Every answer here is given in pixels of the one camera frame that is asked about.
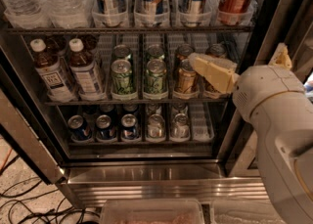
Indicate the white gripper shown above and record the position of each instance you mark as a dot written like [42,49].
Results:
[265,86]

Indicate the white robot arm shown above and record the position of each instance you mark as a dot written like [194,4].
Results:
[272,99]

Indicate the right front orange can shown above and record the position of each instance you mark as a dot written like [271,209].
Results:
[211,92]

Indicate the left front orange can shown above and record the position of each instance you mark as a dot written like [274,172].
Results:
[186,81]

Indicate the left rear orange can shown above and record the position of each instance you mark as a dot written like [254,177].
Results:
[182,53]

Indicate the right front silver can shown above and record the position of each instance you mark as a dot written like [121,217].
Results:
[180,129]

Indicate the right front green can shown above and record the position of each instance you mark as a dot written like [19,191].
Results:
[156,79]

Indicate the green can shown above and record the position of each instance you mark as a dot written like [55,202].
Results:
[156,79]
[123,87]
[122,52]
[155,52]

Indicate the right rear green can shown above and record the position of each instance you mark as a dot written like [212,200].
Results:
[155,52]

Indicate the left front silver can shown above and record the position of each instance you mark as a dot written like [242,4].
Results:
[156,127]

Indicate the left front green can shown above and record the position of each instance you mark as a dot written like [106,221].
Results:
[123,87]

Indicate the left rear green can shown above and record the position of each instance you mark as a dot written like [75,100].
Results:
[122,52]

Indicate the right blue pepsi can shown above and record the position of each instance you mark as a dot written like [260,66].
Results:
[130,128]

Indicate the blue pepsi can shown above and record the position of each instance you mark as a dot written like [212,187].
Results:
[79,128]
[105,129]
[130,128]

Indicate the stainless steel fridge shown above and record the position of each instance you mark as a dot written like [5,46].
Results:
[202,167]

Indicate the left silver blue tall can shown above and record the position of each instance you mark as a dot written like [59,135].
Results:
[110,13]

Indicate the middle blue pepsi can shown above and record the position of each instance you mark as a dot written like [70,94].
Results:
[105,129]

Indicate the left blue pepsi can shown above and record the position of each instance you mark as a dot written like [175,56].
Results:
[79,128]

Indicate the open fridge door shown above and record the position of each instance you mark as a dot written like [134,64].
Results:
[23,139]

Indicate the right clear plastic bin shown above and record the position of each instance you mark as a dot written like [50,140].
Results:
[243,212]

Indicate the clear plastic bin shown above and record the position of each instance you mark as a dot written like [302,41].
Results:
[243,212]
[155,211]

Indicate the right iced tea bottle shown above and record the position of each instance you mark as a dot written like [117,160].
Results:
[86,71]

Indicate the iced tea bottle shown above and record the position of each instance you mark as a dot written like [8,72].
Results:
[53,72]
[86,71]

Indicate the left iced tea bottle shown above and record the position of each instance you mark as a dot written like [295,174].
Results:
[53,72]

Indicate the left clear plastic bin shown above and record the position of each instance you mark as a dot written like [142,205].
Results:
[155,211]

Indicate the left clear water bottle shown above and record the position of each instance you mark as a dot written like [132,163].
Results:
[27,14]

